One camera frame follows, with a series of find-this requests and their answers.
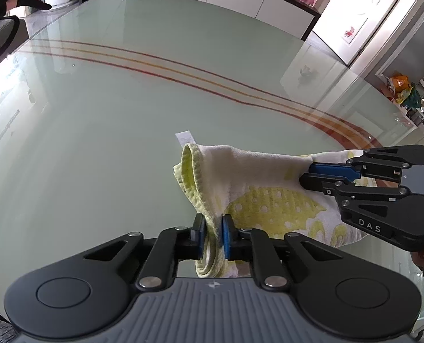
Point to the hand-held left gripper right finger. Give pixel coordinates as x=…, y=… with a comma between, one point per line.
x=227, y=237

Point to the yellow cloud-print towel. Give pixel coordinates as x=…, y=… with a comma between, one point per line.
x=269, y=203

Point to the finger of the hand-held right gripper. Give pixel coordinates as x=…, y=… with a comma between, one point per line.
x=333, y=170
x=315, y=181

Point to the orange bag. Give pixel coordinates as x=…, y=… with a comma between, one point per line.
x=399, y=85

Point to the white door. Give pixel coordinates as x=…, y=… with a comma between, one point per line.
x=369, y=14

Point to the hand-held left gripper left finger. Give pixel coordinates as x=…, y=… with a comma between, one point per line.
x=199, y=237

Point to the green bag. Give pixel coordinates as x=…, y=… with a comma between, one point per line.
x=412, y=97

